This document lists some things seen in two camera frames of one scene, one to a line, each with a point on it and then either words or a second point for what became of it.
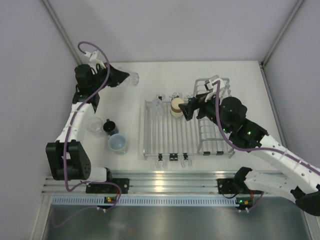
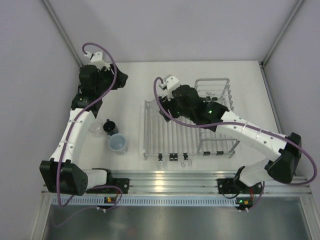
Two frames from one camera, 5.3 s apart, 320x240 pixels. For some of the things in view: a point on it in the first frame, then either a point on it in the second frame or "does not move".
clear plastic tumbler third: x=95 y=125 does not move
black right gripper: x=188 y=108 to x=167 y=105
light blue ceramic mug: x=117 y=142 does not move
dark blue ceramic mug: x=110 y=128 does not move
